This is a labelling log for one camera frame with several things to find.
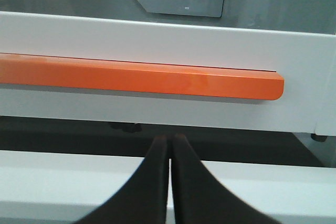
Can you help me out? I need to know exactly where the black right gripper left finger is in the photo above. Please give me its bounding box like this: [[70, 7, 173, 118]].
[[76, 136, 169, 223]]

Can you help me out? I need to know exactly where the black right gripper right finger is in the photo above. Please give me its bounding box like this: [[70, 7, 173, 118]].
[[172, 134, 265, 223]]

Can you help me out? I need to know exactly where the white fume hood sash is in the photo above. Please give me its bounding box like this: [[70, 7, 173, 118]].
[[1, 12, 335, 136]]

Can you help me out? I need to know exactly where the orange sash handle bar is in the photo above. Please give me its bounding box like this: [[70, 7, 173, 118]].
[[1, 54, 285, 100]]

